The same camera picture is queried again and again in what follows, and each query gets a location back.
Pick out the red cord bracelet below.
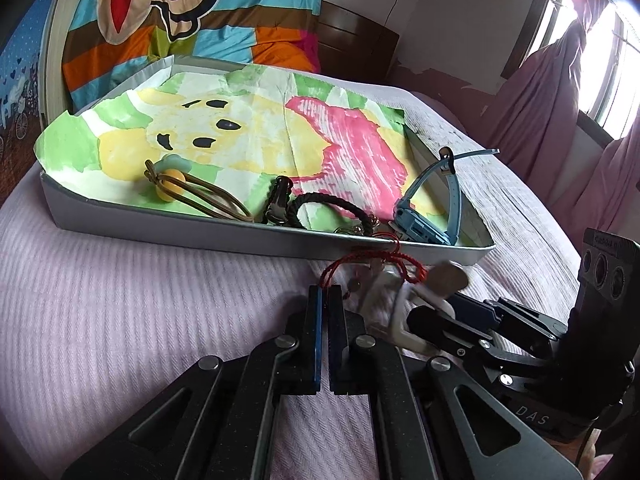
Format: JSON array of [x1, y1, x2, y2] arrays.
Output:
[[318, 231, 430, 290]]

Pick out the blue kids smartwatch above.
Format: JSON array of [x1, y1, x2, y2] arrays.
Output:
[[390, 146, 500, 246]]

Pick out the black chain clip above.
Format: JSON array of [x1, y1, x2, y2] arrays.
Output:
[[262, 176, 293, 226]]

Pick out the right hand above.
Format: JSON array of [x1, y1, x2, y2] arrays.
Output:
[[576, 429, 613, 480]]

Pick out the grey cardboard tray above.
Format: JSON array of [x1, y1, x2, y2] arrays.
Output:
[[40, 55, 495, 266]]

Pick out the pink bed cover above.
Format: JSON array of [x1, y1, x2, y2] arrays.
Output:
[[1, 79, 580, 479]]

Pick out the pink curtain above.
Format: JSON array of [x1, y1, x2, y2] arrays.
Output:
[[472, 0, 639, 248]]

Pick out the colourful painted paper liner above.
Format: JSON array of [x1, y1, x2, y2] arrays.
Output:
[[34, 63, 452, 233]]

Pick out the window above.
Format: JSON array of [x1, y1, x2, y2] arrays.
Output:
[[527, 0, 639, 142]]

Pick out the dark wooden headboard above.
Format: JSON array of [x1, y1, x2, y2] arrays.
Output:
[[317, 1, 399, 84]]

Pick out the blue fabric wardrobe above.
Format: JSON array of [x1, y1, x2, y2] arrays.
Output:
[[0, 0, 54, 200]]

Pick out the striped monkey blanket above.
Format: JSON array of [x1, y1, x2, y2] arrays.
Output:
[[62, 0, 321, 110]]

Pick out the black braided hair tie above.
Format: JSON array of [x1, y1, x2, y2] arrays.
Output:
[[285, 193, 380, 238]]

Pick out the brown hair tie yellow bead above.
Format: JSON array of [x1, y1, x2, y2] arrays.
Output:
[[144, 154, 254, 223]]

